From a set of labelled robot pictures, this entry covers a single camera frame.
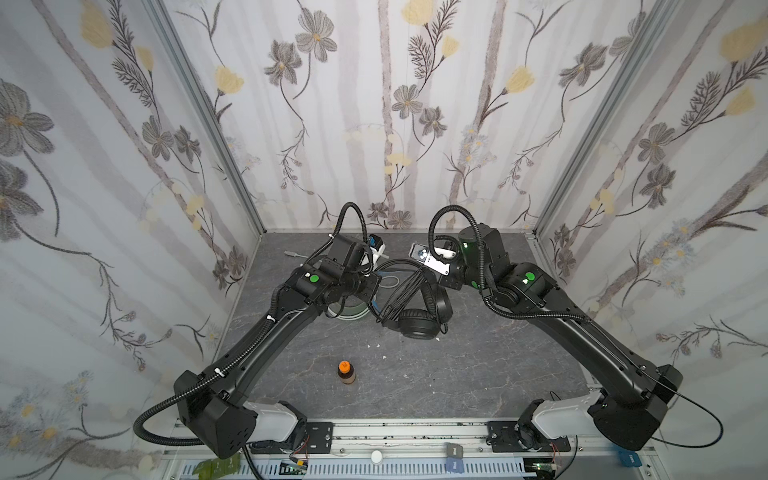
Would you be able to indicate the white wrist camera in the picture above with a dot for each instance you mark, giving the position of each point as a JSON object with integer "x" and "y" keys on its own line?
{"x": 377, "y": 246}
{"x": 421, "y": 254}

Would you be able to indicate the mint green wired headphones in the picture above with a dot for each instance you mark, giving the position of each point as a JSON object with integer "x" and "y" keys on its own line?
{"x": 354, "y": 309}

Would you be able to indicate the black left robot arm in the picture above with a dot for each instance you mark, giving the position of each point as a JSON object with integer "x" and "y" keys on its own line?
{"x": 211, "y": 408}

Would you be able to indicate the black wired headphones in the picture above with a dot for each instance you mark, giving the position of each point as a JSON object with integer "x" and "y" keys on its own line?
{"x": 418, "y": 307}

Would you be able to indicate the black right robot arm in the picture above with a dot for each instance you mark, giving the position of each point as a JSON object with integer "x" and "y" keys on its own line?
{"x": 634, "y": 394}

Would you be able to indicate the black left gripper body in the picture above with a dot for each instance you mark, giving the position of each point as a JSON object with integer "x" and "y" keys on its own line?
{"x": 365, "y": 287}

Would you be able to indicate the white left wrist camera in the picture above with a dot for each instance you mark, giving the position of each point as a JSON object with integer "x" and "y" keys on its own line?
{"x": 377, "y": 246}

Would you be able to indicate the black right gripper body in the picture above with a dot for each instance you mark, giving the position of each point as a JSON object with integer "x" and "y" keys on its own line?
{"x": 450, "y": 280}

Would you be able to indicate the orange cap brown bottle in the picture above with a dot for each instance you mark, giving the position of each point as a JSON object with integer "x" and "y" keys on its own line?
{"x": 346, "y": 372}

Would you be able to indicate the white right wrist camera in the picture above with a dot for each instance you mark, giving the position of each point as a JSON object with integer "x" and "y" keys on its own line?
{"x": 421, "y": 254}

